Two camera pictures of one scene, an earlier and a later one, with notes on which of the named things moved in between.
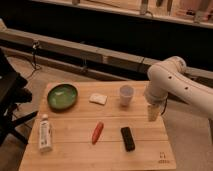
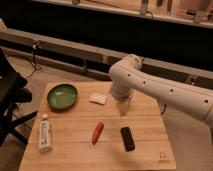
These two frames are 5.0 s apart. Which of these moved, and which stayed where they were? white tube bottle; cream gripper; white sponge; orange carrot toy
Moved: cream gripper
Stayed: white tube bottle; orange carrot toy; white sponge
